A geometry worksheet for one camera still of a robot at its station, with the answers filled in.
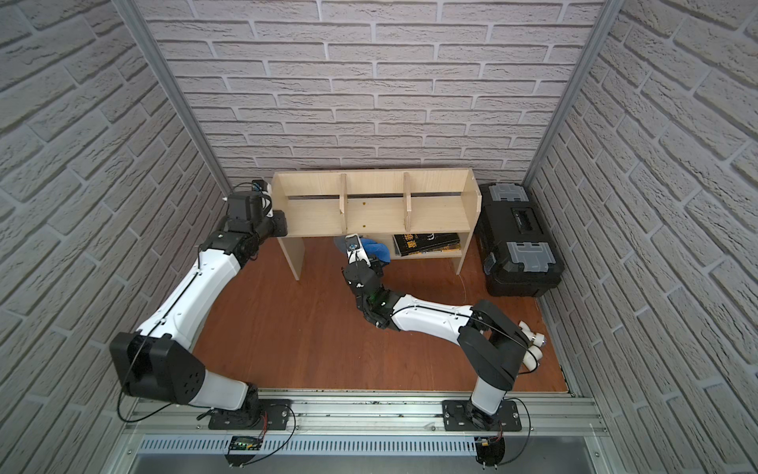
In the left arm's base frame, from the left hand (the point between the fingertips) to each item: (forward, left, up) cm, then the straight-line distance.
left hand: (268, 209), depth 82 cm
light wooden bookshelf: (+7, -30, -4) cm, 31 cm away
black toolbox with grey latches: (-6, -74, -10) cm, 75 cm away
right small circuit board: (-55, -59, -27) cm, 85 cm away
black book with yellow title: (-1, -47, -13) cm, 49 cm away
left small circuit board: (-52, +2, -32) cm, 61 cm away
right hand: (-9, -27, -7) cm, 29 cm away
